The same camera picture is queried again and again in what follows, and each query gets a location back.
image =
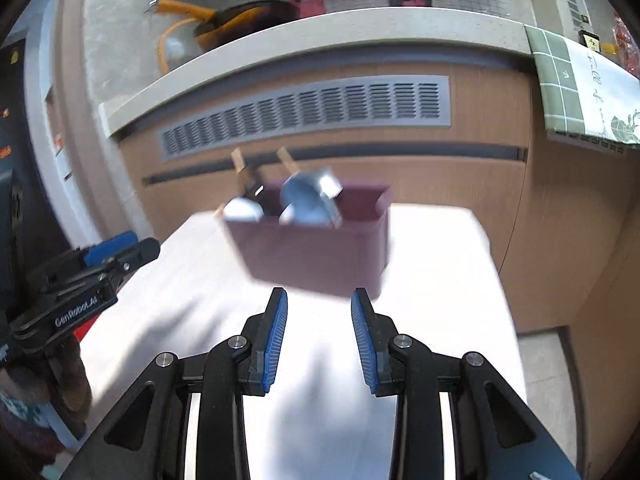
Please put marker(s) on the blue silicone spatula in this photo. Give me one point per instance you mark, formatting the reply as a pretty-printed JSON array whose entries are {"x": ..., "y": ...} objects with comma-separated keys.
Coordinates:
[{"x": 300, "y": 200}]

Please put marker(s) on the black appliance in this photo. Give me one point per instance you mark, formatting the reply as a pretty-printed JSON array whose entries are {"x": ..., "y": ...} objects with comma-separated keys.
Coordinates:
[{"x": 20, "y": 160}]

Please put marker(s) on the dark sauce bottle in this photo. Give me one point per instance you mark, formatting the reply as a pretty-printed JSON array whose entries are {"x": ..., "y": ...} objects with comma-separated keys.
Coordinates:
[{"x": 590, "y": 41}]

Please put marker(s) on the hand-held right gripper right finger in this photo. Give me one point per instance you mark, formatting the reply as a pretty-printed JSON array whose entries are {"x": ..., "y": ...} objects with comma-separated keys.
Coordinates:
[{"x": 362, "y": 345}]

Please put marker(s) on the purple utensil container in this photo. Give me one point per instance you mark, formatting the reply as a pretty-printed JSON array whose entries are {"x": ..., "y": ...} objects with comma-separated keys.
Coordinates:
[{"x": 310, "y": 255}]

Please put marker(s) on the red snack packet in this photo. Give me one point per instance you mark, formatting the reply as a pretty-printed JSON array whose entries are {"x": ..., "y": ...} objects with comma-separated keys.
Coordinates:
[{"x": 629, "y": 45}]

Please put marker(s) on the grey metal vent grille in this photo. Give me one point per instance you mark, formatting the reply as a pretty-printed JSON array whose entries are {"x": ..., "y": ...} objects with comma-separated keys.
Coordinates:
[{"x": 310, "y": 110}]

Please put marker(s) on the white spoon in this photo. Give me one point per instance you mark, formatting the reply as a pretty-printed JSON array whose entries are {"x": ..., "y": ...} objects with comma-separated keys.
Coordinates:
[{"x": 242, "y": 210}]

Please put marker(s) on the green checked towel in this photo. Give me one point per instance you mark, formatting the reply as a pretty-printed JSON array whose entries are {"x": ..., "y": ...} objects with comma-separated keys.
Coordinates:
[{"x": 560, "y": 85}]

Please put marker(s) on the silver utensil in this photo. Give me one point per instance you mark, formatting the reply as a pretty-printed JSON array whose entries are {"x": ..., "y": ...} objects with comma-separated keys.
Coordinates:
[{"x": 329, "y": 182}]

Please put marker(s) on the glass lid with yellow rim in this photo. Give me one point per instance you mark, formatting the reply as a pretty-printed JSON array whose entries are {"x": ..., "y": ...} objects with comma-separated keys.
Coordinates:
[{"x": 167, "y": 45}]

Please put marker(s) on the black utensil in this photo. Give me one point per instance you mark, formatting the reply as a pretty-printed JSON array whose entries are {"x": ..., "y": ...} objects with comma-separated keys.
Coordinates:
[{"x": 254, "y": 185}]

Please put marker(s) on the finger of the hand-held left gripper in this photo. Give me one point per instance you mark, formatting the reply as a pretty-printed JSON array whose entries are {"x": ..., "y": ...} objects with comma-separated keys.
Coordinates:
[
  {"x": 112, "y": 246},
  {"x": 137, "y": 256}
]

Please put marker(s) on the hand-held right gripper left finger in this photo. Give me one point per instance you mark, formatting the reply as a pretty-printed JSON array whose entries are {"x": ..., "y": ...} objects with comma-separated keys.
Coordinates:
[{"x": 276, "y": 340}]

